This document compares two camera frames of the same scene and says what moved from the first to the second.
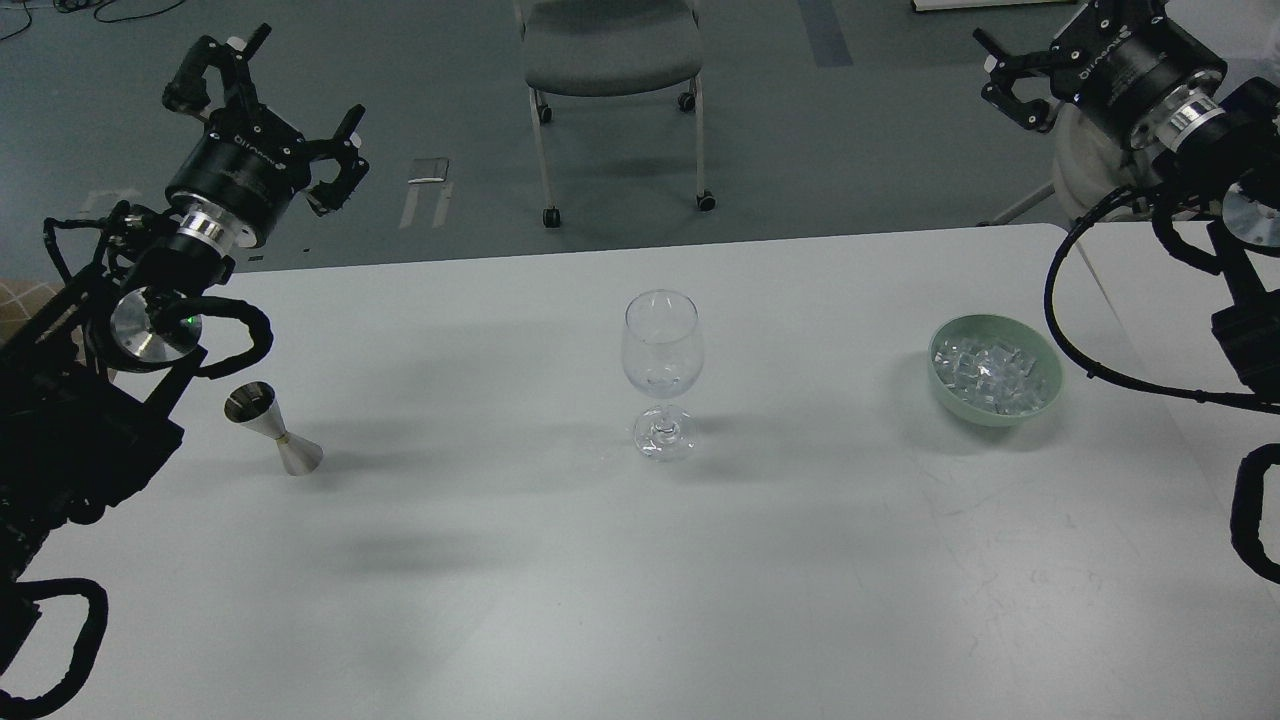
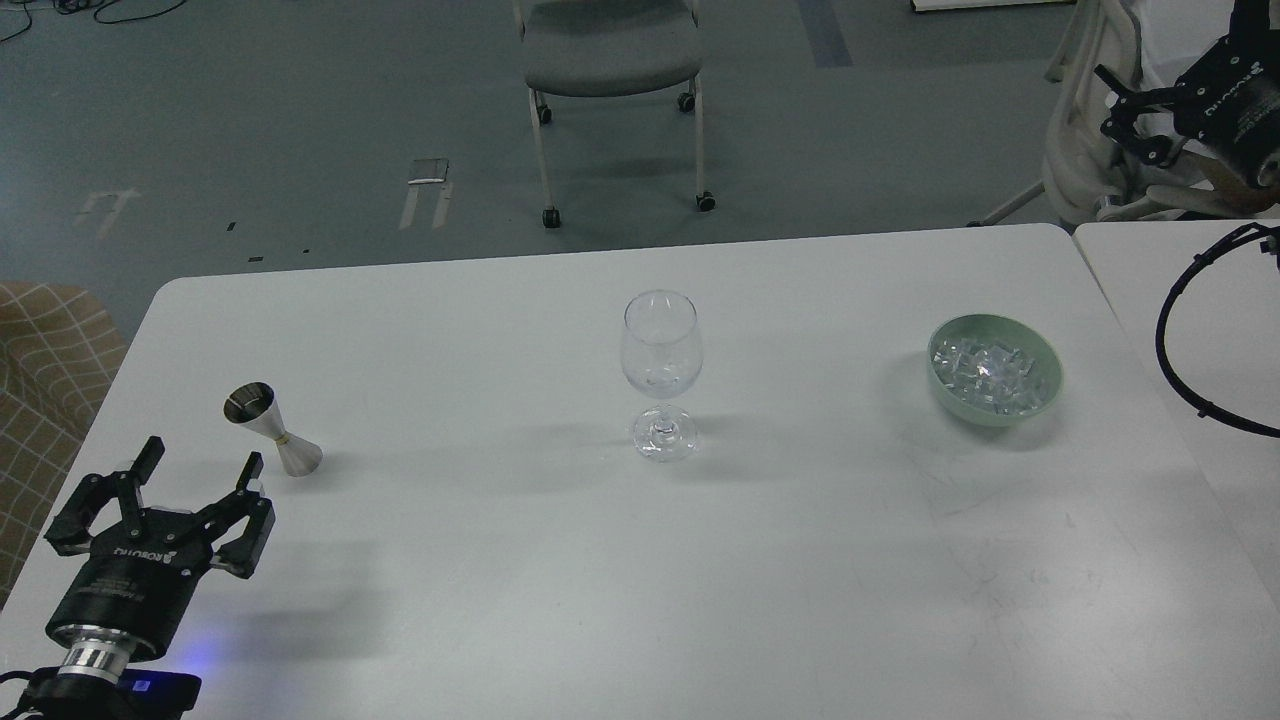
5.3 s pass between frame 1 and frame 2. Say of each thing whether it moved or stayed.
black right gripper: moved
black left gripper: moved
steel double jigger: stayed
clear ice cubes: stayed
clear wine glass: stayed
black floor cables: stayed
